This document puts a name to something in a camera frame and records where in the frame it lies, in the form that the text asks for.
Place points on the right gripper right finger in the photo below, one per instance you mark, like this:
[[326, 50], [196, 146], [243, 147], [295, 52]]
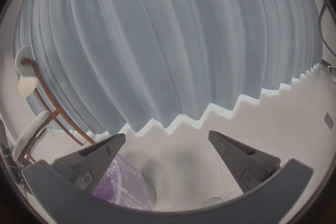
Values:
[[236, 156]]

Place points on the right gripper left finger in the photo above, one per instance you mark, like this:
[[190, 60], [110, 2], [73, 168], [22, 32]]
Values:
[[98, 158]]

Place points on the purple plastic bag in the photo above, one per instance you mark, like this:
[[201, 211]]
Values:
[[123, 186]]

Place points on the wooden chair with white cushions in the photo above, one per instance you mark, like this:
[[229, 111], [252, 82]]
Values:
[[28, 112]]

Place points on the blue-green curtain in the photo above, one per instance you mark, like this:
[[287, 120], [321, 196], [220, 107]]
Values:
[[162, 41]]

